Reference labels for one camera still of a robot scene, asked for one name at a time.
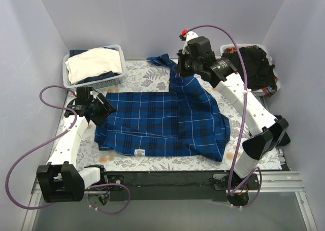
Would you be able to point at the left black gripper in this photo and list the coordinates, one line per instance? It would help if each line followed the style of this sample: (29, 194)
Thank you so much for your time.
(102, 105)

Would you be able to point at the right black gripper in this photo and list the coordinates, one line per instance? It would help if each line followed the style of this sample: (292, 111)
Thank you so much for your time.
(182, 64)

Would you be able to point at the blue plaid long sleeve shirt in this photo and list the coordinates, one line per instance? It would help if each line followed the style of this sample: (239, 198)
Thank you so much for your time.
(184, 121)

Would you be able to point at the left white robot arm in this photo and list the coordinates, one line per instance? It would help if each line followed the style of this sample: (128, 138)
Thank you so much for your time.
(59, 179)

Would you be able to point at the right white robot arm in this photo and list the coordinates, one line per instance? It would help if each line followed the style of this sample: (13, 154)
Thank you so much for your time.
(266, 130)

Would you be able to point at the left white plastic basket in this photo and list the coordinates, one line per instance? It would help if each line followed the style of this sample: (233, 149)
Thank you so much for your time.
(97, 67)

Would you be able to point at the folded white shirt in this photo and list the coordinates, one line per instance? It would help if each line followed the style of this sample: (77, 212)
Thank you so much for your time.
(94, 63)

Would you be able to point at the floral patterned table mat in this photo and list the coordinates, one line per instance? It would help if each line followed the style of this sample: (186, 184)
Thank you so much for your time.
(143, 76)

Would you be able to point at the black crumpled shirt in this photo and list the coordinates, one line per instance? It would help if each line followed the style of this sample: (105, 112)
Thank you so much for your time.
(259, 72)

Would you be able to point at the folded black shirt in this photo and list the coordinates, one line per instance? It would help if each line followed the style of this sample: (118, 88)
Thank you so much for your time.
(285, 141)

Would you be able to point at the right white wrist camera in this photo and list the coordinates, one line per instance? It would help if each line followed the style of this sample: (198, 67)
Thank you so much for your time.
(186, 36)

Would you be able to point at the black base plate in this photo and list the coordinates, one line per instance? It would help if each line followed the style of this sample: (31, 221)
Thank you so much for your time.
(172, 185)

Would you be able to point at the aluminium frame rail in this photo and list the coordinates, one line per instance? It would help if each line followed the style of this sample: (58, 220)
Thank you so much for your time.
(265, 181)

